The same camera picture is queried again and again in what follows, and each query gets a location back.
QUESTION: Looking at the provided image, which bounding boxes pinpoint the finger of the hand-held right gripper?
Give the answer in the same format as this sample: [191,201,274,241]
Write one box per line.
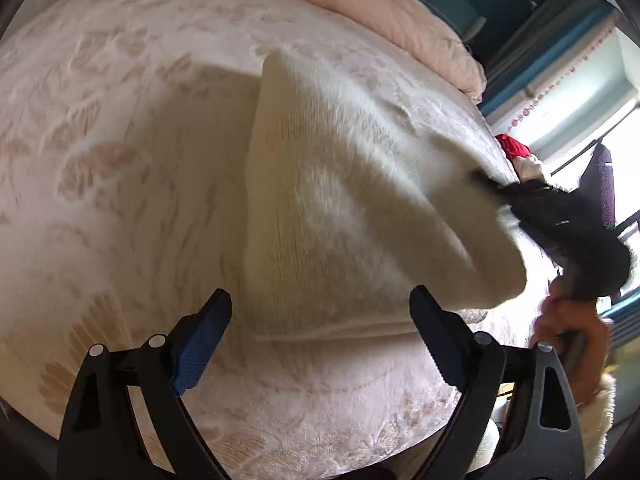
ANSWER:
[470,170,513,206]

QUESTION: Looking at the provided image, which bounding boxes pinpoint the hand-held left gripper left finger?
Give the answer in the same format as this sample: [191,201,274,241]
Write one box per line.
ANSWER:
[56,288,233,480]

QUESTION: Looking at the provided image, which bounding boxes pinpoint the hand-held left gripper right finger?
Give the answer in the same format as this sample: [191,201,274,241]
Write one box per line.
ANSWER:
[409,285,583,480]

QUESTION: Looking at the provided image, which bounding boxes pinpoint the cream knit sweater black hearts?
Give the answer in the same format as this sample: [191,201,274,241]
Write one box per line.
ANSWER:
[242,50,531,343]

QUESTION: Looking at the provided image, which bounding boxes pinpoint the person's right forearm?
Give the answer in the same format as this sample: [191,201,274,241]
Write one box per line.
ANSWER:
[575,372,618,466]

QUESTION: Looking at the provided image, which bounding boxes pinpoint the person's right hand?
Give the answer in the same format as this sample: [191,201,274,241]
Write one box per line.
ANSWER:
[530,277,613,408]

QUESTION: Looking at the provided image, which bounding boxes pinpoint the red plush toy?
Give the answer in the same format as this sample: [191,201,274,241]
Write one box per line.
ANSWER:
[495,132,533,161]

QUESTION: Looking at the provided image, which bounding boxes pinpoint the white fluffy garment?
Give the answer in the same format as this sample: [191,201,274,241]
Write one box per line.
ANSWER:
[467,417,501,480]

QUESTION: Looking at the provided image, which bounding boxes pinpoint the window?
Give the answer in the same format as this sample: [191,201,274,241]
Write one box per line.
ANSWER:
[487,25,640,221]

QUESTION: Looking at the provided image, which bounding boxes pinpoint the red bead garland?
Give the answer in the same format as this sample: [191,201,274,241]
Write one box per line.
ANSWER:
[507,30,618,128]

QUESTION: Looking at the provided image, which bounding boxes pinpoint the grey curtain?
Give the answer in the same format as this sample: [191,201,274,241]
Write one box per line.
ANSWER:
[482,0,621,111]

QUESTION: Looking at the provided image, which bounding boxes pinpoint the peach folded duvet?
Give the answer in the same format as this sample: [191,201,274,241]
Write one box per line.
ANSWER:
[135,0,488,103]

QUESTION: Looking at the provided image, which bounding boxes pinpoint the pink floral bed blanket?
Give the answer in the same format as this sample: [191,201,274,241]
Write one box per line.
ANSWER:
[0,0,521,476]

